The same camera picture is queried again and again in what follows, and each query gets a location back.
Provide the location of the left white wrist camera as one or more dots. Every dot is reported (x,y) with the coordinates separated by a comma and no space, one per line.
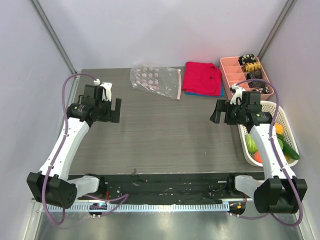
(107,96)

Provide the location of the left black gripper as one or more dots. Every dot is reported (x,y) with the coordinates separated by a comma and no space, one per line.
(112,115)

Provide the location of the slotted cable duct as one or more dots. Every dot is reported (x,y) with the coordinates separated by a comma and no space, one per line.
(97,207)

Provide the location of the white perforated basket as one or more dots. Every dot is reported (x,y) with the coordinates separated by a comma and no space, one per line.
(281,118)

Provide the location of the black pink dotted rolled sock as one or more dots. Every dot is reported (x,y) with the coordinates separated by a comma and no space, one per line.
(263,90)

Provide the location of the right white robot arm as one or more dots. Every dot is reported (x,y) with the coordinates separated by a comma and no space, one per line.
(281,192)

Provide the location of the green toy cucumber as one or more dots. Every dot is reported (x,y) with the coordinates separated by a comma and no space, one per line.
(287,149)

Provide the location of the blue folded cloth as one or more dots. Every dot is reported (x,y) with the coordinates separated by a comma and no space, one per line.
(221,94)

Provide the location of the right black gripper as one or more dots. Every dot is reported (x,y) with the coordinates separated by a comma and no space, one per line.
(219,112)

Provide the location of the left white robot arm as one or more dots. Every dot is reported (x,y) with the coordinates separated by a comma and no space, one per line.
(52,181)

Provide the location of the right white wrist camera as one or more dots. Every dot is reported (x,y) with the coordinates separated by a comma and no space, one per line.
(237,94)

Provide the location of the yellow striped rolled sock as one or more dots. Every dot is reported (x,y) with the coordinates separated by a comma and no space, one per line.
(251,67)

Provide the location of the dark patterned rolled sock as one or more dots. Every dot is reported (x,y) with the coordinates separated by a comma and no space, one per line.
(257,74)

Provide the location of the pink divided organizer tray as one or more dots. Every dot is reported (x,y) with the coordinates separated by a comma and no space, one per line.
(231,73)

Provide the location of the red orange toy fruit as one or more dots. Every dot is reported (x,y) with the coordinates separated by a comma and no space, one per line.
(257,157)

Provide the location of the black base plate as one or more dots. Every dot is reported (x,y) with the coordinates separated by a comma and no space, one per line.
(170,188)

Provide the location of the clear pink zip top bag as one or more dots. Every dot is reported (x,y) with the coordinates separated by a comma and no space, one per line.
(158,80)

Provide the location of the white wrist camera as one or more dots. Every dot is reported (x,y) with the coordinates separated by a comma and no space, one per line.
(107,96)
(237,94)

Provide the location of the red folded cloth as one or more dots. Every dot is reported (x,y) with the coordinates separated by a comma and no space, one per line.
(202,78)

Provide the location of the black floral rolled sock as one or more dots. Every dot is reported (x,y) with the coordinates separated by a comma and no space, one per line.
(247,59)

